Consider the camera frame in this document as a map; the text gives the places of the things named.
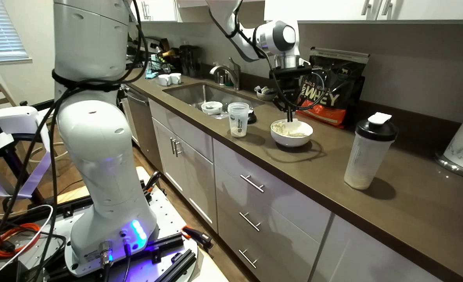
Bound white window blind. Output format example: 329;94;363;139
0;0;33;66

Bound black whey protein bag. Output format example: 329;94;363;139
294;45;371;130

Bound shaker bottle with black lid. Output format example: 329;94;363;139
343;111;401;191

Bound upper cabinet door handle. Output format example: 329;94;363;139
377;0;395;20
360;0;376;17

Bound clear open shaker bottle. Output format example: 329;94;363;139
227;100;255;139

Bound grey lower kitchen cabinets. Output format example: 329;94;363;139
147;97;445;282

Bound teal glass jar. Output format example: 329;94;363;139
143;53;165;81

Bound black aluminium rail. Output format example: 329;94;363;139
146;232;185;254
152;247;199;282

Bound chrome sink faucet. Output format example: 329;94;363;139
208;63;243;91

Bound white upper kitchen cabinets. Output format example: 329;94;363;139
132;0;463;25

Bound orange cable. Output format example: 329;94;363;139
0;221;44;263

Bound perforated metal robot table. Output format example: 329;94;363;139
11;164;230;282

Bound stainless dishwasher front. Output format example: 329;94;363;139
122;84;165;172

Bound white round container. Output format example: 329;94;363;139
199;100;226;119

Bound black coffee maker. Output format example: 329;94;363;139
179;44;204;78

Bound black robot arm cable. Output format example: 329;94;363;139
0;0;316;279

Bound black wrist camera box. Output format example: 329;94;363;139
269;64;316;81

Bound white ceramic bowl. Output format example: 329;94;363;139
269;117;315;149

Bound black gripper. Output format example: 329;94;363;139
277;77;309;125

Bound beige protein powder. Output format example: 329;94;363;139
273;119;313;139

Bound steel drawer bar handle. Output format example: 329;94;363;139
238;210;265;233
237;247;260;271
240;172;266;194

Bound black orange clamp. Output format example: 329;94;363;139
141;169;165;199
180;224;216;251

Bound white cable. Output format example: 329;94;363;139
0;202;57;282

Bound light wood board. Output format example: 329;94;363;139
54;183;94;207

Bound stainless steel sink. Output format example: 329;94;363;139
163;81;268;121

